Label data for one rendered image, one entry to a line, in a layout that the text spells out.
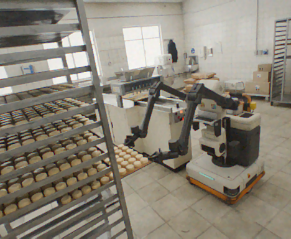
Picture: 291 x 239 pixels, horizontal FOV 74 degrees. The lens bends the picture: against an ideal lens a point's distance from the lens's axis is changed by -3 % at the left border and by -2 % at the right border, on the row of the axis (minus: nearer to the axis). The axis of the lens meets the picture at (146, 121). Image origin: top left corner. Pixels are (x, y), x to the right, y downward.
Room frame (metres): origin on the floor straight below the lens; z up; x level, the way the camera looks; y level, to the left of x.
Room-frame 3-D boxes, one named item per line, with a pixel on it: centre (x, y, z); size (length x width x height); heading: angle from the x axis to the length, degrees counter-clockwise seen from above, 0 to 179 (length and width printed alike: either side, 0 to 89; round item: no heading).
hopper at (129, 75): (2.99, 0.06, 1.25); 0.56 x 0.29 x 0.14; 123
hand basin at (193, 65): (7.12, -1.85, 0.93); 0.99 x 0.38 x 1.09; 30
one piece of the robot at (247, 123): (1.96, -0.88, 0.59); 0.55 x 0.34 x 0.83; 34
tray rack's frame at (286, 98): (4.21, -3.25, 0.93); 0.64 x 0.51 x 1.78; 123
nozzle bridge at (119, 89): (2.99, 0.06, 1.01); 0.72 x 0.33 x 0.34; 123
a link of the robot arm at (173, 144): (1.19, -0.17, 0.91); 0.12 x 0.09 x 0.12; 126
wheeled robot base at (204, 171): (1.91, -0.80, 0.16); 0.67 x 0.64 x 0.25; 124
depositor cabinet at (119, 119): (3.39, 0.31, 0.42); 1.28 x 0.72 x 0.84; 33
